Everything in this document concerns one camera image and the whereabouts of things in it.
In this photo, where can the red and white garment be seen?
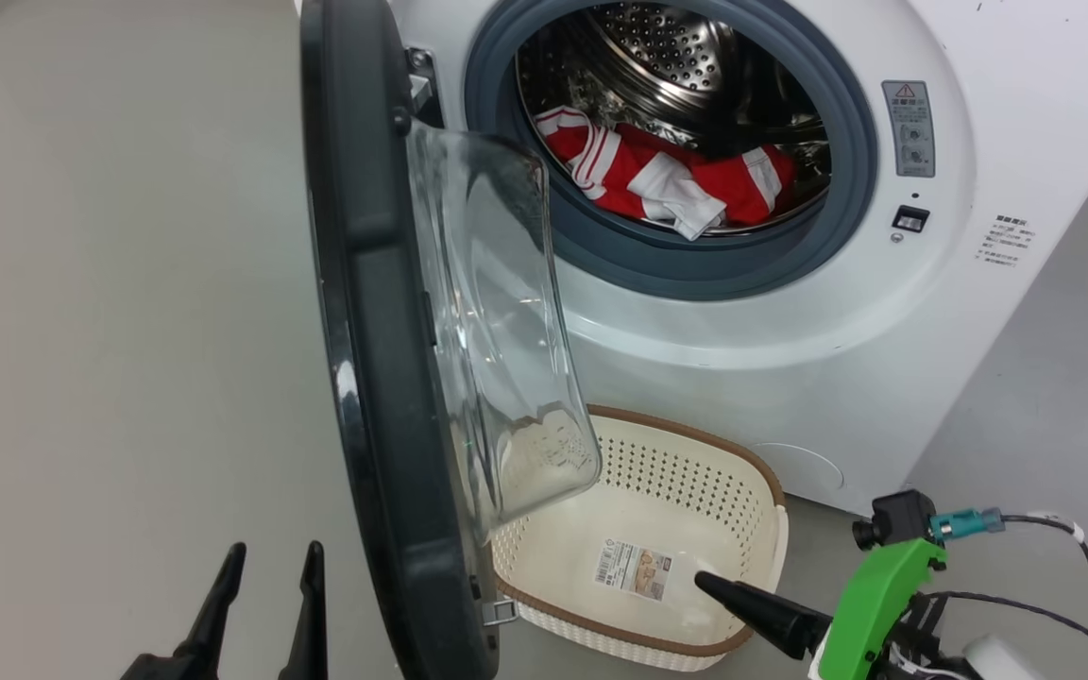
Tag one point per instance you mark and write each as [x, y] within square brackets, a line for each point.
[620, 165]

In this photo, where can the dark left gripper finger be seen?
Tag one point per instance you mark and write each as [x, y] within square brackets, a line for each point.
[310, 633]
[213, 614]

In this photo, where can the grey warning sticker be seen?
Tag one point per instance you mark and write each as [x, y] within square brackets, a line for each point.
[909, 127]

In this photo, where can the black door latch socket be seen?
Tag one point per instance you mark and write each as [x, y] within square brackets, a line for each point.
[910, 219]

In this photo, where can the grey rubber door seal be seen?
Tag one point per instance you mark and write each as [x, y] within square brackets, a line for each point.
[657, 264]

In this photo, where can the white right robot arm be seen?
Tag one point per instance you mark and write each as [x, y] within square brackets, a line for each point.
[1002, 659]

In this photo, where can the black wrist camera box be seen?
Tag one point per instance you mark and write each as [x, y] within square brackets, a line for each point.
[898, 519]

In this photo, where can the metal door hinge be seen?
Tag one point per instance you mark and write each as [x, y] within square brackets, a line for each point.
[421, 80]

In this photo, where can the round white service flap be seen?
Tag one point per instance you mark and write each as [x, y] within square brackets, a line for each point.
[804, 465]

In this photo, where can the cream laundry basket brown rim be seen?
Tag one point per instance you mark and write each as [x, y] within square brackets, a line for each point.
[591, 529]

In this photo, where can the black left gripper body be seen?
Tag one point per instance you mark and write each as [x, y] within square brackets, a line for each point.
[152, 669]

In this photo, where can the white front-load washing machine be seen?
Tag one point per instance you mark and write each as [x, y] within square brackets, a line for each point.
[997, 331]

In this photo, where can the paper label inside basket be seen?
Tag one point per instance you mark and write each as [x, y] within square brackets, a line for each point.
[632, 569]

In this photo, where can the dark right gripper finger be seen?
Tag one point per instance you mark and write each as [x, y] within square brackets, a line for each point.
[775, 619]

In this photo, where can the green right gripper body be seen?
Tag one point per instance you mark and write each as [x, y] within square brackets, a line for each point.
[870, 604]

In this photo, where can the perforated steel drum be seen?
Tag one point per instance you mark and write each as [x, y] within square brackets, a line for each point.
[667, 47]

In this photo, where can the dark grey glass washer door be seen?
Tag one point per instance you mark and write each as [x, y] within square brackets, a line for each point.
[383, 378]

